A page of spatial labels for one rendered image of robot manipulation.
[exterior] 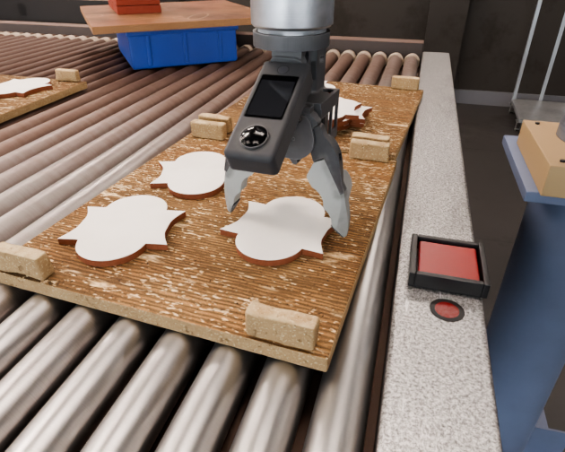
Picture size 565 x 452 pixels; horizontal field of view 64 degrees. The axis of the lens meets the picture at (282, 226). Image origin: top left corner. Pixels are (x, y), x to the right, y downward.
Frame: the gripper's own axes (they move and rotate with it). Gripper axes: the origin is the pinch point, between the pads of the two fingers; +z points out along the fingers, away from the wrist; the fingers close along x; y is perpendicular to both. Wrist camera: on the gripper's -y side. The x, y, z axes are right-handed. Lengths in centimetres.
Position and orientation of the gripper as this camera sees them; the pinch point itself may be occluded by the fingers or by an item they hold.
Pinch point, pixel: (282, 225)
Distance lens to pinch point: 50.6
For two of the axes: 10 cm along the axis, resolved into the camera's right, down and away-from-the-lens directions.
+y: 3.9, -4.8, 7.8
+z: 0.0, 8.5, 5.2
